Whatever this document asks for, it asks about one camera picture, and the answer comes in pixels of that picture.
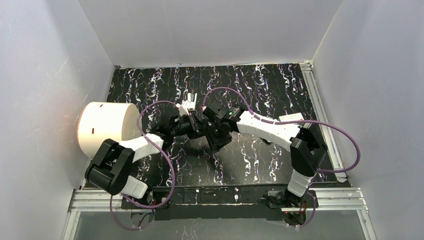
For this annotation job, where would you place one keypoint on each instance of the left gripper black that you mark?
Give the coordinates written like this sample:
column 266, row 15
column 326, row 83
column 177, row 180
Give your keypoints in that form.
column 192, row 122

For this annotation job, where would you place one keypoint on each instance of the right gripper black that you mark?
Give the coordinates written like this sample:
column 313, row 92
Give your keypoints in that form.
column 214, row 133

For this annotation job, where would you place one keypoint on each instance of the white remote control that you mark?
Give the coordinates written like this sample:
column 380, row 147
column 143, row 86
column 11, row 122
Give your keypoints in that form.
column 267, row 142

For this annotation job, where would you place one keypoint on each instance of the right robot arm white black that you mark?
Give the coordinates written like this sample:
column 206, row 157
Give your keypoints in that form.
column 304, row 141

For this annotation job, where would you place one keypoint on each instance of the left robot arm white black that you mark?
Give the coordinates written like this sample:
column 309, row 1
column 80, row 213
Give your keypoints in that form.
column 111, row 165

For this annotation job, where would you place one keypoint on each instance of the white battery cover piece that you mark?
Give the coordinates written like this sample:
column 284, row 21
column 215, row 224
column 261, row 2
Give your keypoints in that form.
column 192, row 100

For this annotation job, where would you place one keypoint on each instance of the white battery box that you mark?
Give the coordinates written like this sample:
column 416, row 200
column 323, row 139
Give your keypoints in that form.
column 291, row 117

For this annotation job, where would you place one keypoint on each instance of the white cylindrical bin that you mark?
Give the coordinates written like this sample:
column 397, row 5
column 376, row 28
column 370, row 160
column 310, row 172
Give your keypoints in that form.
column 106, row 120

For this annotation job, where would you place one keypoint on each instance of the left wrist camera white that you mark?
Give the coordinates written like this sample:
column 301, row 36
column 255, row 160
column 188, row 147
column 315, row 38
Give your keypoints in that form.
column 185, row 108

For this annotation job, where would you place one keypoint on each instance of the aluminium frame rail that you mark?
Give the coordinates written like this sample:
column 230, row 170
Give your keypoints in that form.
column 327, row 196

